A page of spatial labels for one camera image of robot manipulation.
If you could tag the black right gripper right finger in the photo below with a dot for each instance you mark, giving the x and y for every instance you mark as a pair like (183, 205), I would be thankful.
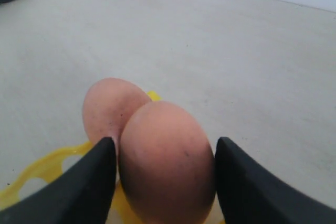
(248, 193)

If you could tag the brown egg packed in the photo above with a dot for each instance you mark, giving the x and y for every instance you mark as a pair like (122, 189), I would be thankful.
(166, 165)
(108, 105)

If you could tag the yellow plastic egg tray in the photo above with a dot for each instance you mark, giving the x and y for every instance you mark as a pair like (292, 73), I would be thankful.
(47, 169)

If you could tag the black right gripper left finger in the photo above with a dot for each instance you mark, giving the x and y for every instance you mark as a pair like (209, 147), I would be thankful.
(83, 194)

